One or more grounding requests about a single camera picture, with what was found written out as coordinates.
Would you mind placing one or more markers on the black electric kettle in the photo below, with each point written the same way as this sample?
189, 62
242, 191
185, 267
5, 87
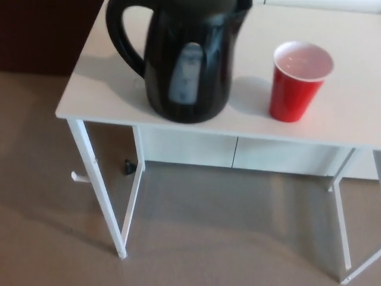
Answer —
208, 74

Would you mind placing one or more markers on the red plastic cup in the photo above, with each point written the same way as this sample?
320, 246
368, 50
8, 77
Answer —
294, 98

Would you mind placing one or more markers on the white cabinet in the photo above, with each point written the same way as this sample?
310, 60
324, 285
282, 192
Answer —
193, 149

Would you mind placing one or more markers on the small black floor object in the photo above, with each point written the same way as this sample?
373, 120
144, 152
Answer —
129, 168

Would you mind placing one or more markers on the white table leg hook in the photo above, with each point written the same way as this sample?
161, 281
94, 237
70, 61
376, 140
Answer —
78, 177

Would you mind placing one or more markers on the dark brown wooden door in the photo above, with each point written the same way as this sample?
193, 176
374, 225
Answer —
35, 35

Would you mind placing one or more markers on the white metal frame table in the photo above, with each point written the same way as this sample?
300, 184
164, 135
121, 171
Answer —
104, 98

